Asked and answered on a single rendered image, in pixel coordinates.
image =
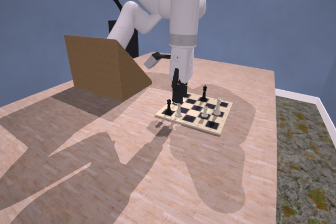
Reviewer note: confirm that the white chess king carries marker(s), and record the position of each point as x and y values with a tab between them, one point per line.
217	112

